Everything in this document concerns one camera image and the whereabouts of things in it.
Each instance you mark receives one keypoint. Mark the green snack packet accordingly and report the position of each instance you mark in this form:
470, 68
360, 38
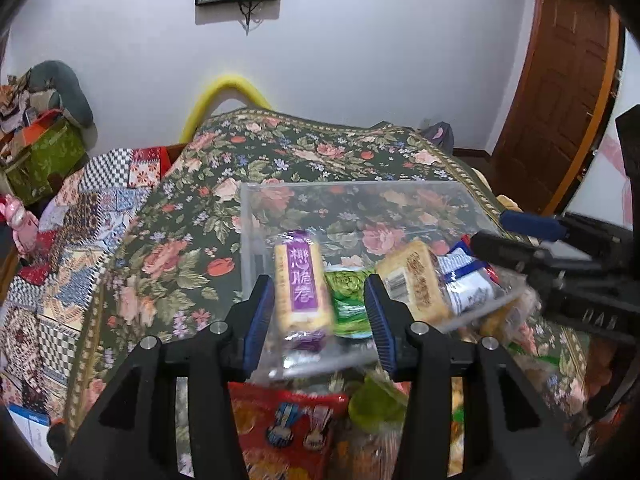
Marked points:
347, 300

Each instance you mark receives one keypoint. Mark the clear bag of yellow snacks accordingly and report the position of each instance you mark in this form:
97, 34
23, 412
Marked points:
370, 455

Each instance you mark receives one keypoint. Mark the yellow foam tube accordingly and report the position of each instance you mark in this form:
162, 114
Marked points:
220, 95

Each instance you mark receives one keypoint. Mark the red snack bag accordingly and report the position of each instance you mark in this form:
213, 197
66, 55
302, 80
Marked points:
285, 425

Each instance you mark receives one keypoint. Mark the patchwork quilt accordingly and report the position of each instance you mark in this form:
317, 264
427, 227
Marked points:
75, 260

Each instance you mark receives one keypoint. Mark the purple wafer roll packet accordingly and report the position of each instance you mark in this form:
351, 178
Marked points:
302, 285

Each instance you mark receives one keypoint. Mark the white blue cardboard box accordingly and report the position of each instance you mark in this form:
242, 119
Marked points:
31, 432

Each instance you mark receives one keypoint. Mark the brown biscuit packet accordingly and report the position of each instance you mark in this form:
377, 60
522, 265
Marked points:
415, 280

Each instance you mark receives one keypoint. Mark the grey cushion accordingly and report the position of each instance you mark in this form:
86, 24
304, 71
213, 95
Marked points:
62, 90

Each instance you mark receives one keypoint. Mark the green patterned box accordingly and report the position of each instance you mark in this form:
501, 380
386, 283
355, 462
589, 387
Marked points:
42, 160

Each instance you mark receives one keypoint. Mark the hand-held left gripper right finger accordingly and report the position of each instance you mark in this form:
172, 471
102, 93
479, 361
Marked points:
381, 330

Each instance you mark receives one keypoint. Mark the floral tapestry blanket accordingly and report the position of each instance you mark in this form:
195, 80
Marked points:
280, 150

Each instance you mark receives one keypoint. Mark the blue white snack packet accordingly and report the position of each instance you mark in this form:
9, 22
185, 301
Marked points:
467, 280

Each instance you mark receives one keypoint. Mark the pink plush toy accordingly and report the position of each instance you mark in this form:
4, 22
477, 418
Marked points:
20, 222

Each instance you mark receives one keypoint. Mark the dark bag with pink print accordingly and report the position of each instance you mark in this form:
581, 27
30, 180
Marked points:
440, 135

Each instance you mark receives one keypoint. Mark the light green jelly packet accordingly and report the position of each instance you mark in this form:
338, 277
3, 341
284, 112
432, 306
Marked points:
377, 402

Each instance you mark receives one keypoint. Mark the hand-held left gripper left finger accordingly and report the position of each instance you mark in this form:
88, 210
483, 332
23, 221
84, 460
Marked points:
257, 327

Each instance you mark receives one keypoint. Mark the brown wooden door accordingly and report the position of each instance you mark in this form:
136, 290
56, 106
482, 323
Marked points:
555, 100

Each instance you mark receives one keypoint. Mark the white pink curtain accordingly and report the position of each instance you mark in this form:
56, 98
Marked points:
612, 160

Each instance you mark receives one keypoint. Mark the clear plastic storage box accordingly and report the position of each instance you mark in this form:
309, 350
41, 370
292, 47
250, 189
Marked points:
350, 210

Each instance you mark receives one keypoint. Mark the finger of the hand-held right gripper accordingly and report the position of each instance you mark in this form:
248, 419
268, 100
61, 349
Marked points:
505, 252
532, 225

